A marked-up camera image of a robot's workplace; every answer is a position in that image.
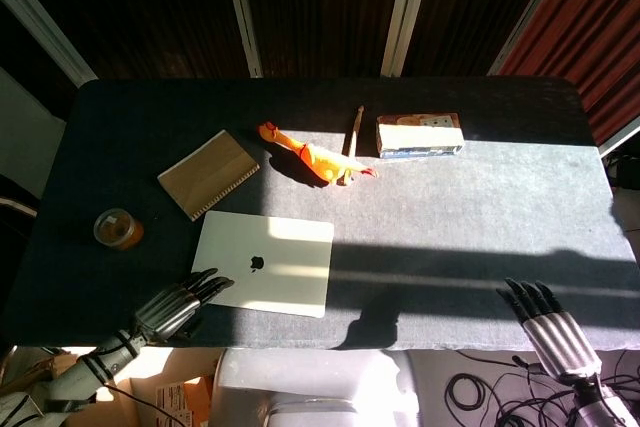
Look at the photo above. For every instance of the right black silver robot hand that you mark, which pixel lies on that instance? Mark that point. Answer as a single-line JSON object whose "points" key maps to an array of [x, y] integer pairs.
{"points": [[555, 332]]}

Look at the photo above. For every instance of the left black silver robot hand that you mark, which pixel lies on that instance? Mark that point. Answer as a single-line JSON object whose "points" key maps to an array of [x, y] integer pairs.
{"points": [[170, 307]]}

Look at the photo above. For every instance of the silver laptop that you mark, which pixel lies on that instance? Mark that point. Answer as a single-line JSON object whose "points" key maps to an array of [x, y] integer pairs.
{"points": [[280, 257]]}

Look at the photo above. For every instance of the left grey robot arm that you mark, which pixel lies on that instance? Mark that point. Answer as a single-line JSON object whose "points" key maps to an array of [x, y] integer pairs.
{"points": [[75, 382]]}

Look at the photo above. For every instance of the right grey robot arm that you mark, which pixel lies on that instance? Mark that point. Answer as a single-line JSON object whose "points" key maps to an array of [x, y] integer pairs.
{"points": [[600, 407]]}

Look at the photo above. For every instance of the cardboard box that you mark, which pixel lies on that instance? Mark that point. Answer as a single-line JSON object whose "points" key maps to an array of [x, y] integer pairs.
{"points": [[175, 397]]}

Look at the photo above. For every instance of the orange jar with clear lid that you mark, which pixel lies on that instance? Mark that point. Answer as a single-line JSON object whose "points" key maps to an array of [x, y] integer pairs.
{"points": [[117, 229]]}

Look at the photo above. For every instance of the brown spiral notebook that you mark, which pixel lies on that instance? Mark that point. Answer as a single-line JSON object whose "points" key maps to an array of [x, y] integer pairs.
{"points": [[207, 174]]}

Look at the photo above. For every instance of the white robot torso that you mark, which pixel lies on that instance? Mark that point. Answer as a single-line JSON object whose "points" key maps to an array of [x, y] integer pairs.
{"points": [[310, 387]]}

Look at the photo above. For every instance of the dark grey table cloth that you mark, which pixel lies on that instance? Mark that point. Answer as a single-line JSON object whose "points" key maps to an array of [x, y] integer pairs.
{"points": [[450, 207]]}

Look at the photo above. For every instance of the yellow rubber chicken toy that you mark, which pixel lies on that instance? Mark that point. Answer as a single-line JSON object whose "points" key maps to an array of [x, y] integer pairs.
{"points": [[320, 159]]}

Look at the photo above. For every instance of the rectangular printed box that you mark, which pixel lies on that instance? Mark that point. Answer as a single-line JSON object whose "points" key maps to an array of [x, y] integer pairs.
{"points": [[420, 137]]}

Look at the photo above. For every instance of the wooden stick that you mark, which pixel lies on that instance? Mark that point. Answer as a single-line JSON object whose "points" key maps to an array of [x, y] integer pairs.
{"points": [[353, 132]]}

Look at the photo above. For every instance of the dark brown curtain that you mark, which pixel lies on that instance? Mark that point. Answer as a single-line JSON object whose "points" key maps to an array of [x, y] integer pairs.
{"points": [[150, 7]]}

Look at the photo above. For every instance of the red curtain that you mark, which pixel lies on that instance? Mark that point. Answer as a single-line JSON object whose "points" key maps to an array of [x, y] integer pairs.
{"points": [[590, 32]]}

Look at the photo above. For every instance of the white window frame post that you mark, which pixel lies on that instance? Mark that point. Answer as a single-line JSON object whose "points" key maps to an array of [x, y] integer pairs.
{"points": [[405, 12], [530, 12], [45, 32], [242, 12]]}

